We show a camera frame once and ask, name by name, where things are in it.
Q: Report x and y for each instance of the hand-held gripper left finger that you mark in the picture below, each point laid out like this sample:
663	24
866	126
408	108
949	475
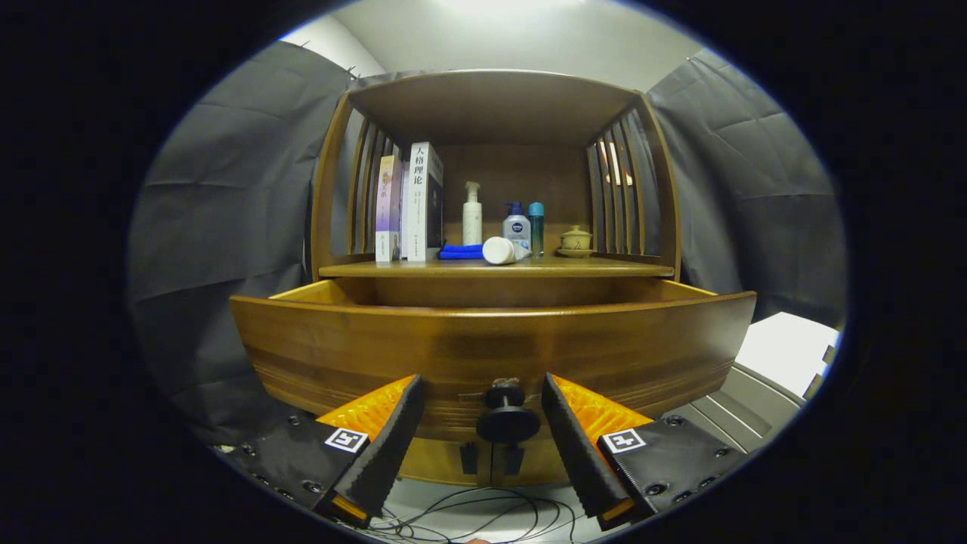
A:
385	453

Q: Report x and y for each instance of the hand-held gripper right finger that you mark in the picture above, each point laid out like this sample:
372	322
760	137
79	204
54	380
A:
578	453

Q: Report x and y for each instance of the black drawer knob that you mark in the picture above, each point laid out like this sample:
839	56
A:
508	425

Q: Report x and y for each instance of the wooden drawer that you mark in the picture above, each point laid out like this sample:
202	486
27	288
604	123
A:
491	347

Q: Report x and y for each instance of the white green tube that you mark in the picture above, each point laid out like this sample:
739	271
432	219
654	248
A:
498	251

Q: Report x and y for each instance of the wooden cabinet door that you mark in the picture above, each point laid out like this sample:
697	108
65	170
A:
540	465
438	462

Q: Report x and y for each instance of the wooden countertop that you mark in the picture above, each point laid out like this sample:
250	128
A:
589	266

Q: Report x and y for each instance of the white topped grey drawer unit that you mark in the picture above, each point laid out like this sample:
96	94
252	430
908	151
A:
786	347

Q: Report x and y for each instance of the wooden cabinet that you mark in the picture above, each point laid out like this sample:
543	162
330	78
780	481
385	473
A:
491	106

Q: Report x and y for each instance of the beige saucer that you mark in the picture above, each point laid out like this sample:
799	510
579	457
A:
576	254

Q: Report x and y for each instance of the beige lidded teacup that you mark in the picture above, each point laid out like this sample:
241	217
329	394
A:
576	240

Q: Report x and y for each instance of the blue folded cloth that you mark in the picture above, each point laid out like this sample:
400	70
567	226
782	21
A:
459	251

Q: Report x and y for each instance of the teal bottle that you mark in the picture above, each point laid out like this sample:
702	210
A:
536	227

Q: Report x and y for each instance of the white bottle blue cap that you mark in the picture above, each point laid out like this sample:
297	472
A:
517	227

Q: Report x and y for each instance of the thin white book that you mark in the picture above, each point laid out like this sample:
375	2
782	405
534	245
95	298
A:
405	219

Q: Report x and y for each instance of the purple book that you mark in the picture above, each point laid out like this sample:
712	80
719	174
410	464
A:
387	211

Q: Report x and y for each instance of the white pump bottle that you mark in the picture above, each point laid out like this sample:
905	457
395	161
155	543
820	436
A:
472	223

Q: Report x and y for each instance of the thick white book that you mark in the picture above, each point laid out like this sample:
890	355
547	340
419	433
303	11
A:
419	204

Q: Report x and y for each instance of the black backdrop cloth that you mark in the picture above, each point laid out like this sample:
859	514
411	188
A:
227	227

